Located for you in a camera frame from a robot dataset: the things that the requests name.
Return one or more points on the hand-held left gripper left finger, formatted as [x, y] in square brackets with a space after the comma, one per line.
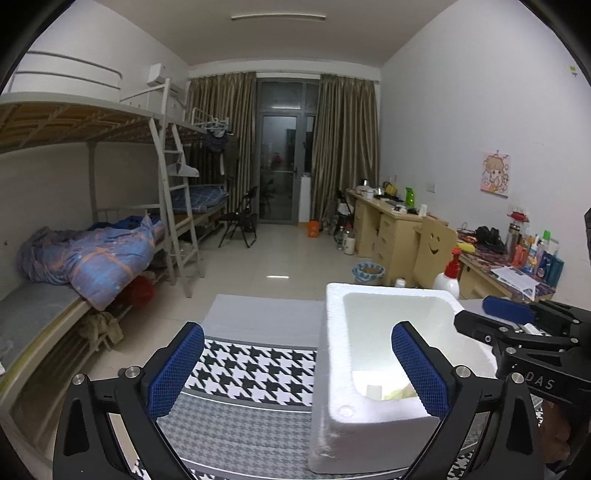
[178, 369]

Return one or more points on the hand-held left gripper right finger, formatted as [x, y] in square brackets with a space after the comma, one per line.
[418, 369]

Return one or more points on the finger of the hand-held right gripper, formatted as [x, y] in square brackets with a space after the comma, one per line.
[505, 308]
[480, 328]

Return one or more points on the white foam box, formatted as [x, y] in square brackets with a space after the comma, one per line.
[337, 369]

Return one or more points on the person's right hand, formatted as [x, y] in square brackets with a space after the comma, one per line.
[558, 434]

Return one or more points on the pale yellow cloth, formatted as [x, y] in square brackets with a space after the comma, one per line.
[399, 393]

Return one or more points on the white papers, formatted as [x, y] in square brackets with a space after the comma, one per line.
[515, 277]

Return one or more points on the white pump bottle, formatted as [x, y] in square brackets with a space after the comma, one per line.
[445, 284]

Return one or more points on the group of toiletry bottles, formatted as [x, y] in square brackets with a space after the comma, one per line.
[540, 261]

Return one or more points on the steel thermos bottle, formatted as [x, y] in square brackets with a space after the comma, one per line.
[511, 237]

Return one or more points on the houndstooth tablecloth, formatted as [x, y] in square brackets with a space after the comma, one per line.
[249, 369]

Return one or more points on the black headphones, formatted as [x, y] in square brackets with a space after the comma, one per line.
[489, 237]

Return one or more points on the yellow object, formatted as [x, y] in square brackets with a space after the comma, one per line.
[466, 246]

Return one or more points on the beige crumpled clothes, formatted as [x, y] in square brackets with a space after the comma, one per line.
[101, 330]

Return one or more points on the red bag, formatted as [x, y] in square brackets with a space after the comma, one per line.
[138, 290]

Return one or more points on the wooden smiley chair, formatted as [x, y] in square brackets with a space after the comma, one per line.
[434, 249]

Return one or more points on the blue trash basket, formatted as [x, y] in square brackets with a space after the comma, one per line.
[368, 273]

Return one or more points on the blue plaid quilt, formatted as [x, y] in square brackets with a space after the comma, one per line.
[101, 254]

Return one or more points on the white plastic jug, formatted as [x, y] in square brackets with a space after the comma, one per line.
[349, 244]

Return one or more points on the light wooden drawer desk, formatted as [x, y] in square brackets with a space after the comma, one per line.
[369, 230]

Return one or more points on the green bottle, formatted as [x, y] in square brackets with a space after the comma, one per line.
[409, 196]

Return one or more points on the grey mattress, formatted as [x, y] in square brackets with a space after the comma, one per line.
[37, 309]

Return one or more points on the black folding chair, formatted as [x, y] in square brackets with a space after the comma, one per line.
[240, 217]

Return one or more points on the orange floor container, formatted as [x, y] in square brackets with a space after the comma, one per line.
[313, 229]

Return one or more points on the white bunk ladder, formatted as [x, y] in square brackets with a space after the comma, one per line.
[166, 184]

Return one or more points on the white narrow cabinet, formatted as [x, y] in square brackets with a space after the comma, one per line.
[305, 198]

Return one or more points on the brown curtain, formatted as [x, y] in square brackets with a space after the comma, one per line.
[221, 129]
[344, 147]

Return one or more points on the glass balcony door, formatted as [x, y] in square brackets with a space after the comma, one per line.
[277, 161]

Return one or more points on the dark hanging clothes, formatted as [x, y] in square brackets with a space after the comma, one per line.
[217, 141]

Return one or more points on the white air conditioner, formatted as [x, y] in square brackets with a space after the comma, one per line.
[157, 74]

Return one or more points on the ceiling tube lamp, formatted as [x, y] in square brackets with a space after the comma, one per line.
[277, 16]

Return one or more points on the cartoon wall poster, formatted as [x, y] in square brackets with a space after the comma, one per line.
[495, 173]

